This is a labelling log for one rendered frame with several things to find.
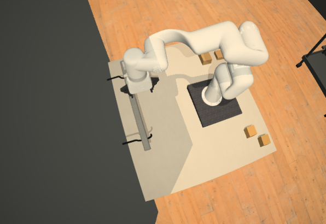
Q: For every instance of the orange cardboard box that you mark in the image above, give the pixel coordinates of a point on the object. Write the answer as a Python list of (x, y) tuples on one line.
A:
[(250, 131), (264, 140)]

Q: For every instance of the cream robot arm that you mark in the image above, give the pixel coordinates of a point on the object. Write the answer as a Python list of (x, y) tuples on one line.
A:
[(241, 47)]

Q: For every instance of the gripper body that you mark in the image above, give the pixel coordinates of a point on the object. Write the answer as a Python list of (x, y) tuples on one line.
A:
[(136, 87)]

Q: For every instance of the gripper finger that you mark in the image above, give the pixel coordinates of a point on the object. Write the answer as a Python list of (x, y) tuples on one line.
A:
[(154, 82), (126, 90)]

